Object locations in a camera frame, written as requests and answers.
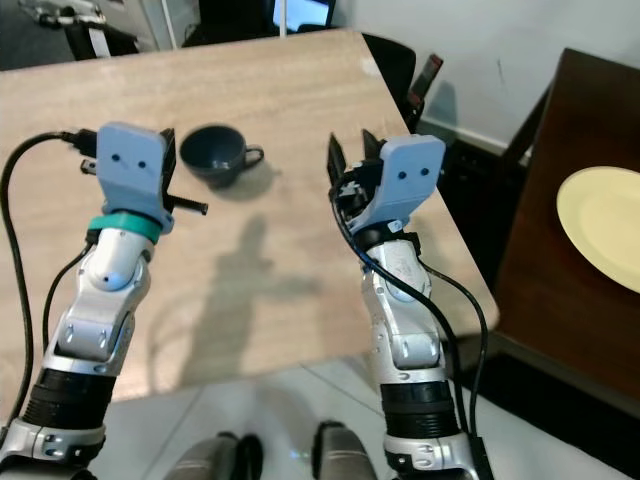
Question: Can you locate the grey right robot leg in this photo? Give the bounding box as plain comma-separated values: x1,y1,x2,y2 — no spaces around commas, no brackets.
308,419,403,480

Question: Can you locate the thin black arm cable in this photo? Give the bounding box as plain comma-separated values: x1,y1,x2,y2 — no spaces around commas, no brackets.
41,240,96,396
422,262,491,401

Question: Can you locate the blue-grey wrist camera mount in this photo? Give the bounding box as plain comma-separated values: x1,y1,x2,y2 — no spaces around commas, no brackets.
366,134,447,233
87,121,170,245

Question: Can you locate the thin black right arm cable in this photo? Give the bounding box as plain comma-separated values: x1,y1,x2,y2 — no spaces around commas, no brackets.
422,262,491,401

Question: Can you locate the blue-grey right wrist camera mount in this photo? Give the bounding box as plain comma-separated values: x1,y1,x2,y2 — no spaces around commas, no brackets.
366,134,447,233

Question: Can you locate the grey robot leg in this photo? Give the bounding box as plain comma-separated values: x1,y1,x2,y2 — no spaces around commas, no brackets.
163,431,253,480
308,419,403,480

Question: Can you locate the pale yellow plate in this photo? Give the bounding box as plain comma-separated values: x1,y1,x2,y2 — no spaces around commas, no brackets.
556,165,640,297

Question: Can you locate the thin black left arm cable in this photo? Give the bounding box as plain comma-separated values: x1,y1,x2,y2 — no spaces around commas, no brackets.
41,240,96,396

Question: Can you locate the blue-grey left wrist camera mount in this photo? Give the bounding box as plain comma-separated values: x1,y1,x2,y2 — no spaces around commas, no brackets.
87,121,170,245

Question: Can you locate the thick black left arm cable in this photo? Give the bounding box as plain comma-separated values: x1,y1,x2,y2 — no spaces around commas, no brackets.
1,128,103,431

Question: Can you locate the dark grey-blue cup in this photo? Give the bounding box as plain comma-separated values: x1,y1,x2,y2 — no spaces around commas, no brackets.
179,123,267,190

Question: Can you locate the black chair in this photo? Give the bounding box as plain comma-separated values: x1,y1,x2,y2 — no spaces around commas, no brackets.
360,32,418,103

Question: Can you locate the lit computer monitor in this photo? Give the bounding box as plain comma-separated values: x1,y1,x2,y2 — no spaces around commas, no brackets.
271,0,337,32

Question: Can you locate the dark brown wooden table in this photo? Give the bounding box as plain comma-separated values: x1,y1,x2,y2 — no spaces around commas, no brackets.
488,46,640,406

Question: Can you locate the grey left robot leg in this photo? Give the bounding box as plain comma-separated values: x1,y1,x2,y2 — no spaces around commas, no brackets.
163,431,253,480

